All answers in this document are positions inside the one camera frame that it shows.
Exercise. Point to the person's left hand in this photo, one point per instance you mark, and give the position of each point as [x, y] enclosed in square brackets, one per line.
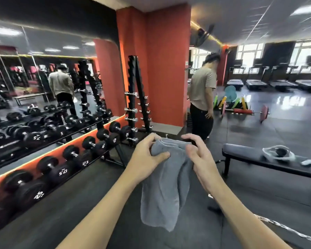
[141, 163]

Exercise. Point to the person's right hand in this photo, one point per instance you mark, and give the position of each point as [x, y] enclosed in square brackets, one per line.
[206, 165]

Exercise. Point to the person's right thumb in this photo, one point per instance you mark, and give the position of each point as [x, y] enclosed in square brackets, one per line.
[190, 154]

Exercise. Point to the person's left thumb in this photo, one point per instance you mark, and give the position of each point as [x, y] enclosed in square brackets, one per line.
[160, 157]

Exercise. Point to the grey towel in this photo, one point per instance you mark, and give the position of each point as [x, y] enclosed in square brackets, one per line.
[165, 189]

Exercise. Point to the person's left forearm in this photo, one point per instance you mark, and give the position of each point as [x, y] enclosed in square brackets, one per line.
[103, 217]

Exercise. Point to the person's right forearm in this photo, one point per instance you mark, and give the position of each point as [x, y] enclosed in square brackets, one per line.
[238, 220]

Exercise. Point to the long black dumbbell rack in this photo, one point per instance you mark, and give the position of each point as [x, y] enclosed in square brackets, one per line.
[116, 155]

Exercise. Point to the set of small chrome dumbbells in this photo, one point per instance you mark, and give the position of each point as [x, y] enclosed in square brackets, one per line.
[131, 110]

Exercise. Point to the black padded flat bench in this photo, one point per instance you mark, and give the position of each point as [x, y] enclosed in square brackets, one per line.
[248, 155]

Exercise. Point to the teal round plate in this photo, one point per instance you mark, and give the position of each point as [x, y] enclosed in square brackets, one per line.
[230, 92]

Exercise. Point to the white headset with black pad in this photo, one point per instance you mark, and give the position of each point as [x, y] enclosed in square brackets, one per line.
[268, 152]

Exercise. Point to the black treadmill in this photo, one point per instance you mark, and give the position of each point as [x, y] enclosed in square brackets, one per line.
[309, 84]
[256, 84]
[235, 82]
[282, 84]

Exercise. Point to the barbell with red plates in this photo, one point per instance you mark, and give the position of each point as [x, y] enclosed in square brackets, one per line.
[264, 113]

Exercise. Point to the tall black vertical dumbbell rack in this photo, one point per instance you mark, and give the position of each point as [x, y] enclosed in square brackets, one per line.
[131, 75]

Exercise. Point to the gym window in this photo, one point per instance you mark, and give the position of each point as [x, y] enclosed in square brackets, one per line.
[198, 58]
[304, 53]
[248, 55]

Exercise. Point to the row of black rubber dumbbells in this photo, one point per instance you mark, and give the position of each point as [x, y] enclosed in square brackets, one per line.
[57, 172]

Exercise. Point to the small white device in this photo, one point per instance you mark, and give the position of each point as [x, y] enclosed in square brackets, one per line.
[307, 162]

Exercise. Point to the chrome barbell bar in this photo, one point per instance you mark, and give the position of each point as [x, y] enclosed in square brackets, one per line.
[287, 228]

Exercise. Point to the large wall mirror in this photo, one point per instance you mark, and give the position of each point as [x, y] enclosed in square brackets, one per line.
[28, 75]

